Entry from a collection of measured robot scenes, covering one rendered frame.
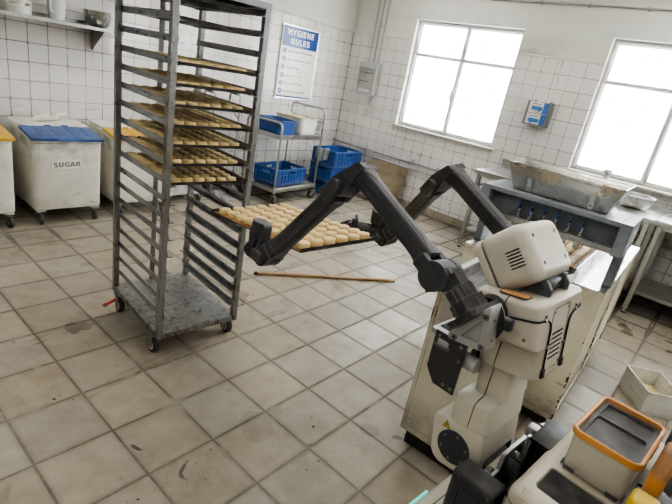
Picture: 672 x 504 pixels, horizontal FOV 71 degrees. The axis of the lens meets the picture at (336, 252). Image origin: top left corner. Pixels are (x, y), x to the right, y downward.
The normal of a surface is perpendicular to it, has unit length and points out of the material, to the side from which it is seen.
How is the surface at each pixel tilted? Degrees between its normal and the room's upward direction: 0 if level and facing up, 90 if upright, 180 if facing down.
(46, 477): 0
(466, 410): 90
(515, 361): 90
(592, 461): 92
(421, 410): 90
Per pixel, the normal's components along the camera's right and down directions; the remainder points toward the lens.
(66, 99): 0.74, 0.36
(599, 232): -0.62, 0.18
